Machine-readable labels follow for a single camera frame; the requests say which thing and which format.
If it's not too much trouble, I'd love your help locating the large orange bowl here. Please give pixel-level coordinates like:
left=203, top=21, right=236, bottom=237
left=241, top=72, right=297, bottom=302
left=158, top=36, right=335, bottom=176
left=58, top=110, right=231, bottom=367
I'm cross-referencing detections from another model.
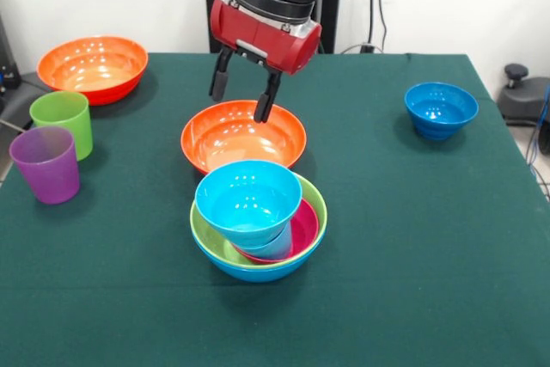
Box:
left=180, top=99, right=309, bottom=175
left=36, top=36, right=150, bottom=107

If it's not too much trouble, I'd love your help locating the light blue cup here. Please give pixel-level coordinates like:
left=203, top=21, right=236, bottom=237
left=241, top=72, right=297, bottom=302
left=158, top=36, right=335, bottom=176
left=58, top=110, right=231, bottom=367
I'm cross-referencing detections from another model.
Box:
left=231, top=220, right=295, bottom=261

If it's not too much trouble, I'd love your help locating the small pink bowl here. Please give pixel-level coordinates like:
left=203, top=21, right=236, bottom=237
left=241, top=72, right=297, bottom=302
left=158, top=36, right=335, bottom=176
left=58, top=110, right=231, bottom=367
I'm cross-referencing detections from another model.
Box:
left=234, top=198, right=321, bottom=265

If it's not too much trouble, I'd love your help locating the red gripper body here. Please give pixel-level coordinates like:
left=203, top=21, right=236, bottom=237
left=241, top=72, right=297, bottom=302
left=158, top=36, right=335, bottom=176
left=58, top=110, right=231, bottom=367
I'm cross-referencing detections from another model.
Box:
left=209, top=0, right=323, bottom=76

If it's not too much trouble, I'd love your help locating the black equipment box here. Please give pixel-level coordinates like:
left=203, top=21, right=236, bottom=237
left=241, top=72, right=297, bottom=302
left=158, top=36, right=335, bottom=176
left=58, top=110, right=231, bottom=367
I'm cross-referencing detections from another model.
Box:
left=0, top=14, right=21, bottom=91

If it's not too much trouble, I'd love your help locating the small light blue bowl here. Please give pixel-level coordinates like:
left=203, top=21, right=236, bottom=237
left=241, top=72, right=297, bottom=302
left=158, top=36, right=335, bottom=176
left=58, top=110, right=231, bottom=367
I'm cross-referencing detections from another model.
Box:
left=194, top=160, right=303, bottom=248

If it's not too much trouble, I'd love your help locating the purple cup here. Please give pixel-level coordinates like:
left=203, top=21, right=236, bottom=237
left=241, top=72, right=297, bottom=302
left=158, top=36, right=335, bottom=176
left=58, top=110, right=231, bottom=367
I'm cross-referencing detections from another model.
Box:
left=9, top=125, right=82, bottom=205

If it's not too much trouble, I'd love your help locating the grey stand foot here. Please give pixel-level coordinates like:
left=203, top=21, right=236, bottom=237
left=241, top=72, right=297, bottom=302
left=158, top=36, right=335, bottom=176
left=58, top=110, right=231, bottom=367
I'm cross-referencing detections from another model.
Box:
left=0, top=70, right=52, bottom=136
left=500, top=63, right=550, bottom=127

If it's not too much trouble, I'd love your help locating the large blue bowl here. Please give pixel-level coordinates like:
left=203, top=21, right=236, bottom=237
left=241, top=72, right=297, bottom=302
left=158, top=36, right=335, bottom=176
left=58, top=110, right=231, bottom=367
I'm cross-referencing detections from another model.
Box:
left=192, top=233, right=327, bottom=284

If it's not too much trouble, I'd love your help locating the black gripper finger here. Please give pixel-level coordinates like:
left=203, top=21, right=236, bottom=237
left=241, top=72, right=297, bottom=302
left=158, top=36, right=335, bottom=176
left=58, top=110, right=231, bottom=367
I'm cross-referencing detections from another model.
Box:
left=208, top=47, right=234, bottom=101
left=253, top=68, right=284, bottom=124

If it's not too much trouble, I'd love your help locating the blue cable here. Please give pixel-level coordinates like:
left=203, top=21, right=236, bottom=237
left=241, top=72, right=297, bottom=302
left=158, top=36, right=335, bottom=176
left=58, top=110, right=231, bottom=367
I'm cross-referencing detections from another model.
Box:
left=526, top=83, right=550, bottom=166

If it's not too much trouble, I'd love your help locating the green cup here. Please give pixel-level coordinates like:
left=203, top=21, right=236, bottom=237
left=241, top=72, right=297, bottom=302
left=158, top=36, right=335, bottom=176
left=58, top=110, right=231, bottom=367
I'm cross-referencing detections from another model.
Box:
left=28, top=91, right=94, bottom=162

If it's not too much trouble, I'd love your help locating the dark green table cloth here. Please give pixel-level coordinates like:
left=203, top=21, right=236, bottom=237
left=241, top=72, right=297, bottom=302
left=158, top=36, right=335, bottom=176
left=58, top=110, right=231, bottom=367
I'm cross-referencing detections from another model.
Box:
left=0, top=52, right=550, bottom=367

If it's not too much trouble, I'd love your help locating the small dark blue bowl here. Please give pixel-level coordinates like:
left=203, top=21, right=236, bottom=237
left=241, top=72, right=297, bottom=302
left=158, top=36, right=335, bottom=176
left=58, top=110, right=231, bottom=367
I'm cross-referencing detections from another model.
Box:
left=403, top=82, right=480, bottom=141

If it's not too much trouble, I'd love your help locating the large green bowl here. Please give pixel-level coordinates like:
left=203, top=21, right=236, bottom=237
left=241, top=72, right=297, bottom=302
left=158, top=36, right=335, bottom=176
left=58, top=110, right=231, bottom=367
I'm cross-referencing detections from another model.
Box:
left=189, top=171, right=328, bottom=270

